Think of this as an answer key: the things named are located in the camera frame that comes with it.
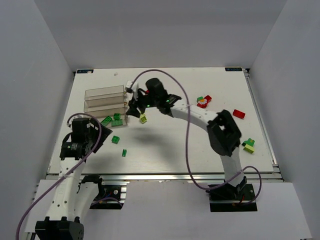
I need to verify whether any small green lego plate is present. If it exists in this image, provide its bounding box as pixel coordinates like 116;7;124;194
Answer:
122;149;127;157

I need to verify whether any blue corner label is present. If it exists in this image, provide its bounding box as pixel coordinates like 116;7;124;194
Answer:
224;67;243;72
76;69;94;74

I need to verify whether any green square lego brick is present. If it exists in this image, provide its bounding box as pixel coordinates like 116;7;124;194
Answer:
111;135;120;144

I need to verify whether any right blue corner label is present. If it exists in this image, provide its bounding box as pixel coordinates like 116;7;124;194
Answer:
224;67;243;72

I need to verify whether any clear three-slot container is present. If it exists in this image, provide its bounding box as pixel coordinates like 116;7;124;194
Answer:
83;85;128;126

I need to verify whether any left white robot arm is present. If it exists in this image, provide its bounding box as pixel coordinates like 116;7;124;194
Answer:
32;113;112;240

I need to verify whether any purple cable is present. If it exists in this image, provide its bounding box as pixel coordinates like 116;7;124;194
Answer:
15;112;103;240
129;69;263;201

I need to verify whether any red rectangular lego brick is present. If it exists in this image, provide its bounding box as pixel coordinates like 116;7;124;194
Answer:
232;109;246;119

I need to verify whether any aluminium table frame rail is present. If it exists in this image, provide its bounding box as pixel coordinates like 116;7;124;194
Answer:
46;172;283;183

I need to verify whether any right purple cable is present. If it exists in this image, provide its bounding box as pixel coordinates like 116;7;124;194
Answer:
129;69;263;201

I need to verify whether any red flower lego piece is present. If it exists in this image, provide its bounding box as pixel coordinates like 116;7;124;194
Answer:
196;95;212;109

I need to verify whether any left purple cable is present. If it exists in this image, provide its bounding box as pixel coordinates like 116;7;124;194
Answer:
15;112;103;240

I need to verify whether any green L-shaped lego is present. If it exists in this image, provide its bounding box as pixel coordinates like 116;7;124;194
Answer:
100;116;113;127

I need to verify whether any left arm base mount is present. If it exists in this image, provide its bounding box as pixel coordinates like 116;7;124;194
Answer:
77;174;122;210

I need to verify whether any green and lime lego stack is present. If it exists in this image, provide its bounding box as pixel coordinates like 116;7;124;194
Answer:
241;138;255;154

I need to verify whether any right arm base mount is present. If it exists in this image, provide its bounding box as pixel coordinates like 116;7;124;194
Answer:
205;183;258;213

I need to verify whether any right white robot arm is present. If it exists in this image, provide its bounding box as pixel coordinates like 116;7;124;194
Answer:
125;78;247;195

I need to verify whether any left blue corner label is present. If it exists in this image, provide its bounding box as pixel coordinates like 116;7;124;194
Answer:
76;69;94;74

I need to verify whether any lime lego brick lower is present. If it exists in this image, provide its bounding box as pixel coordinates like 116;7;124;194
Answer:
139;114;148;124

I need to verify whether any green lego on flower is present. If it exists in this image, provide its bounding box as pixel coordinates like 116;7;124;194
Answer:
196;96;204;102

